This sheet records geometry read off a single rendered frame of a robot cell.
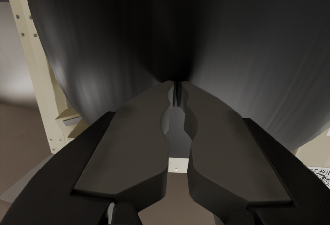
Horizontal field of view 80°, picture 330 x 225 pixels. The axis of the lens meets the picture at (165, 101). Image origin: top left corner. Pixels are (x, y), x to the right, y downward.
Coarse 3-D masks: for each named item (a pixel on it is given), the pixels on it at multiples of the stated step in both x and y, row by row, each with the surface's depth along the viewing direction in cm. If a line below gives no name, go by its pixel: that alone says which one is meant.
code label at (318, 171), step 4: (312, 168) 41; (316, 168) 41; (320, 168) 41; (324, 168) 41; (328, 168) 40; (316, 172) 41; (320, 172) 41; (324, 172) 41; (328, 172) 41; (320, 176) 42; (324, 176) 42; (328, 176) 42; (324, 180) 42; (328, 180) 42; (328, 184) 42
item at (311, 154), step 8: (328, 128) 36; (320, 136) 37; (328, 136) 37; (304, 144) 38; (312, 144) 38; (320, 144) 38; (328, 144) 38; (296, 152) 39; (304, 152) 39; (312, 152) 39; (320, 152) 39; (328, 152) 39; (304, 160) 40; (312, 160) 40; (320, 160) 40; (328, 160) 40
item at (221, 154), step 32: (192, 96) 10; (192, 128) 9; (224, 128) 8; (192, 160) 7; (224, 160) 7; (256, 160) 7; (192, 192) 7; (224, 192) 6; (256, 192) 6; (224, 224) 7
